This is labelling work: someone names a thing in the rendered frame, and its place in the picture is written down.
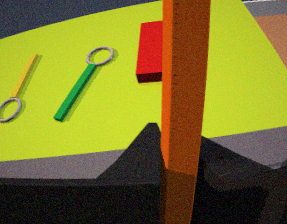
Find green handle with grey loop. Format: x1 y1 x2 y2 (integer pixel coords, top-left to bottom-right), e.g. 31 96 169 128
54 45 114 121

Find red rectangular block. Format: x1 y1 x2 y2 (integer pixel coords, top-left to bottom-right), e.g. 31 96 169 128
136 20 163 84

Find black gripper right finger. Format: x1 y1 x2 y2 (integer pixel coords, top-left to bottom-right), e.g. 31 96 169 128
190 136 287 224

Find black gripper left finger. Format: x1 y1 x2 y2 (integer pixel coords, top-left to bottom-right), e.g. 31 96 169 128
0 121 162 224

